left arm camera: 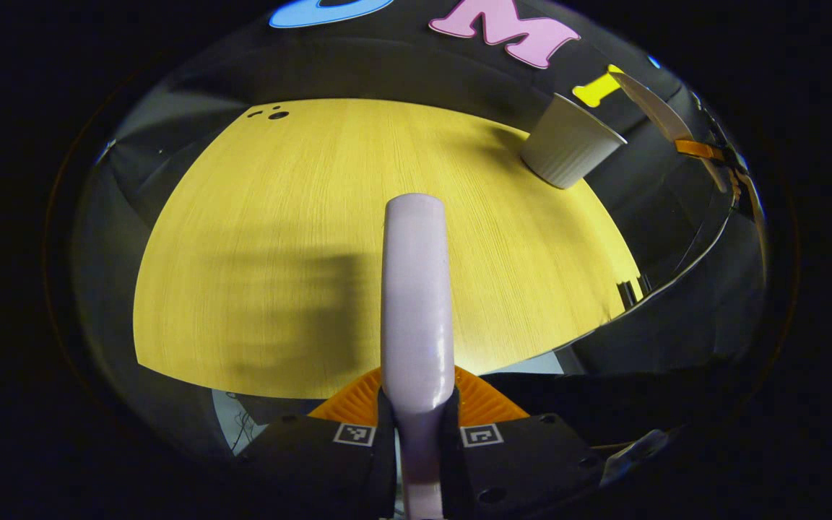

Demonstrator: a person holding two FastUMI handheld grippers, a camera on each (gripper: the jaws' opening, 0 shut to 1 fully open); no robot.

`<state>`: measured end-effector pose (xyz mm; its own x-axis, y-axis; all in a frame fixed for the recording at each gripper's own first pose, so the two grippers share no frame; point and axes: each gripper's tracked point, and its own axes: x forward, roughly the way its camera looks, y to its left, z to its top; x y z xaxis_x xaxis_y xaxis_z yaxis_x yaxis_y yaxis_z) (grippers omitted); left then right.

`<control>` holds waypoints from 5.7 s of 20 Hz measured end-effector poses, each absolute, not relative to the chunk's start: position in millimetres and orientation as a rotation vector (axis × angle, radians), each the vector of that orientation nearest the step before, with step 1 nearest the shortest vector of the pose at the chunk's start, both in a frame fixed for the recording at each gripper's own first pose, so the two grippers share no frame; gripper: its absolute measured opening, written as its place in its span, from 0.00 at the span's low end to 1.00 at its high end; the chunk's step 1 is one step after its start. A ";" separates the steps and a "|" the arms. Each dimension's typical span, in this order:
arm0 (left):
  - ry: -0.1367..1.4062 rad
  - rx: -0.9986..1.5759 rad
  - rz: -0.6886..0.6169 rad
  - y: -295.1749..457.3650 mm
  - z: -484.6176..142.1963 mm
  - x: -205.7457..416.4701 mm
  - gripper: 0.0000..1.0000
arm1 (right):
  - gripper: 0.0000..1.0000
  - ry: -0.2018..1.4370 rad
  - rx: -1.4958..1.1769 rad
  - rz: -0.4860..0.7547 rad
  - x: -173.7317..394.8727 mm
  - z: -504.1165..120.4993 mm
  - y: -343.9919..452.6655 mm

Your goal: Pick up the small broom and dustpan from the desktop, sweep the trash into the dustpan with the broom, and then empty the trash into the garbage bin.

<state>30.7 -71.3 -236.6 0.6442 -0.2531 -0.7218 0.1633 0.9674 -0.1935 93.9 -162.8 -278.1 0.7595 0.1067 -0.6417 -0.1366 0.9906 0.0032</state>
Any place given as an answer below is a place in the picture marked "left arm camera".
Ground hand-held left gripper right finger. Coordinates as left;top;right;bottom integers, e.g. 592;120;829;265
441;365;605;518

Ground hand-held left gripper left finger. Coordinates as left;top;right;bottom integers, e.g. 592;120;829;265
239;367;397;520

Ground white ribbed garbage bin cup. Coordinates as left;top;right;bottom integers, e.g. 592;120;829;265
519;92;628;190

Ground light purple small broom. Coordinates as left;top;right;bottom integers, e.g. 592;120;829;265
380;193;456;520

